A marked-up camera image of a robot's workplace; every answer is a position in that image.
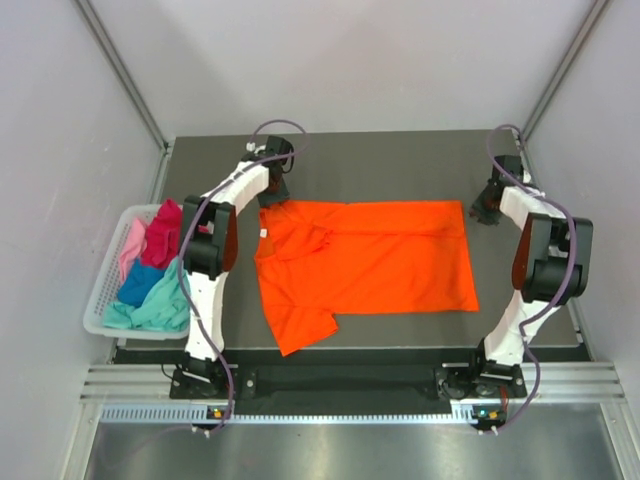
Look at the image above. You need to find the aluminium corner frame post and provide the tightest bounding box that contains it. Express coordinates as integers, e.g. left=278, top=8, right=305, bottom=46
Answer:
left=518, top=0, right=613, bottom=144

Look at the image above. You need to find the orange t shirt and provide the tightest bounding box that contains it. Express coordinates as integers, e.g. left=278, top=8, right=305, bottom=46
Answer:
left=254, top=200, right=479, bottom=356

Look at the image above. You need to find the pink t shirt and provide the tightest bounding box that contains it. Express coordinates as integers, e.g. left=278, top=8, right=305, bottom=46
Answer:
left=118, top=217, right=147, bottom=284

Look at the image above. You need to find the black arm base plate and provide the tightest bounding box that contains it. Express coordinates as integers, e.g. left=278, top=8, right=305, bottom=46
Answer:
left=168, top=362, right=529, bottom=404

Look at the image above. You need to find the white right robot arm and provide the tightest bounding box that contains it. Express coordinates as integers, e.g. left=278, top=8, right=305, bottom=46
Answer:
left=466, top=179, right=594, bottom=396

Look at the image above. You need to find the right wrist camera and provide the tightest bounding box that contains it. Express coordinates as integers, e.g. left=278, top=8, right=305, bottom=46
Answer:
left=491, top=155, right=530, bottom=186

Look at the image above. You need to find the left aluminium frame post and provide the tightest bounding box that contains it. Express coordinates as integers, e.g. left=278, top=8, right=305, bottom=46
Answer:
left=72, top=0, right=169, bottom=152

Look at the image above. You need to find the slotted grey cable duct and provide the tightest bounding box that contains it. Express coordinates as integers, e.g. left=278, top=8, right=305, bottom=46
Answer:
left=99, top=402, right=502, bottom=427

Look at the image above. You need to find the magenta t shirt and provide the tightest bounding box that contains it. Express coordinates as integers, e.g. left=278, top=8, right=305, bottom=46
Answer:
left=140, top=199, right=183, bottom=270

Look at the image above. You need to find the teal t shirt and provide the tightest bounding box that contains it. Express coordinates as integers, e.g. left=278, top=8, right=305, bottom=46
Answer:
left=104, top=258, right=190, bottom=332

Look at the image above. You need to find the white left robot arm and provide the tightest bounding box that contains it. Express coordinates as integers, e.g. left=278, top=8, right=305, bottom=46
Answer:
left=177, top=154, right=293, bottom=397

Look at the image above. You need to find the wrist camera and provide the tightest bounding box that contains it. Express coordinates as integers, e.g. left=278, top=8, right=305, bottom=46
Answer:
left=491, top=155, right=530, bottom=186
left=247, top=136, right=295, bottom=163

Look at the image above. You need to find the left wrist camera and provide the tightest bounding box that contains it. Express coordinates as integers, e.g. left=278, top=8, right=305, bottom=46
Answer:
left=247, top=136, right=295, bottom=163

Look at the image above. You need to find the blue t shirt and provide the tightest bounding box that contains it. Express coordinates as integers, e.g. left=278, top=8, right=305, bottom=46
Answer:
left=117, top=259, right=165, bottom=307

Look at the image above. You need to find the white plastic laundry basket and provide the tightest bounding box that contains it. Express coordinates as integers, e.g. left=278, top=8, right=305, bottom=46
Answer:
left=83, top=204, right=188, bottom=341

